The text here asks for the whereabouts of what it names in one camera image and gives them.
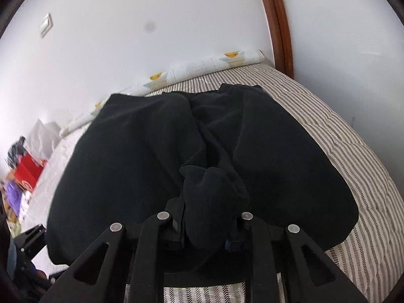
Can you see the white wall switch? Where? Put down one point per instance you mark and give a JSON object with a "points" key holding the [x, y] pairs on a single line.
{"points": [[46, 25]]}

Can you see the white patterned rolled sheet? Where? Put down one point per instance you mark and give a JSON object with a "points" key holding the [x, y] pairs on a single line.
{"points": [[157, 83]]}

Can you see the white plastic bag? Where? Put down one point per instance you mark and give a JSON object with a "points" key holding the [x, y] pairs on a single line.
{"points": [[42, 140]]}

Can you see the red shopping bag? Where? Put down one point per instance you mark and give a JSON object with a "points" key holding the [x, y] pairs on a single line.
{"points": [[28, 172]]}

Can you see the pile of colourful clothes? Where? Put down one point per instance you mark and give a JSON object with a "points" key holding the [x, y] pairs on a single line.
{"points": [[12, 190]]}

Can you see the black sweatshirt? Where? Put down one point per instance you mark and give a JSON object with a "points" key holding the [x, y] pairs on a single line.
{"points": [[219, 153]]}

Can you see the brown wooden door frame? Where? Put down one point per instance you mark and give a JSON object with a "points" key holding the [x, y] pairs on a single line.
{"points": [[280, 36]]}

